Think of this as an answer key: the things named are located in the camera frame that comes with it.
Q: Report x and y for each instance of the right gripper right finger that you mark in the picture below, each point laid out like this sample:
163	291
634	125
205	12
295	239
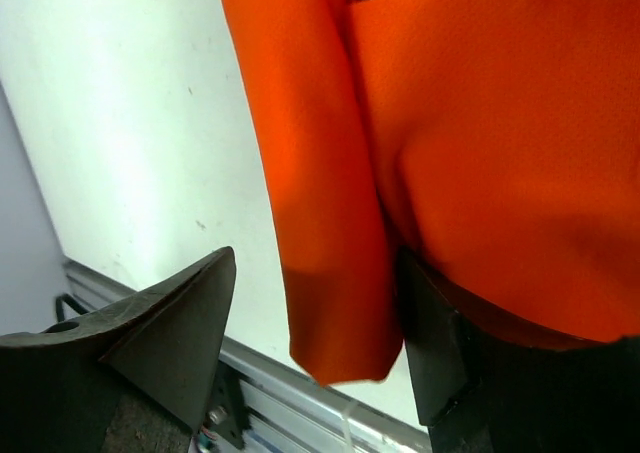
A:
471	361

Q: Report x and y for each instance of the aluminium rail frame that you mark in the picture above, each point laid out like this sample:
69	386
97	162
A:
289	411

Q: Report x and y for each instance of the orange t-shirt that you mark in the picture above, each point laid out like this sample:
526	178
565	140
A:
496	139

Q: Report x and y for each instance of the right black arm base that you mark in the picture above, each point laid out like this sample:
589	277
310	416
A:
226	420

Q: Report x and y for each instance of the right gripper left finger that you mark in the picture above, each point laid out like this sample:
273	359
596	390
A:
146	363

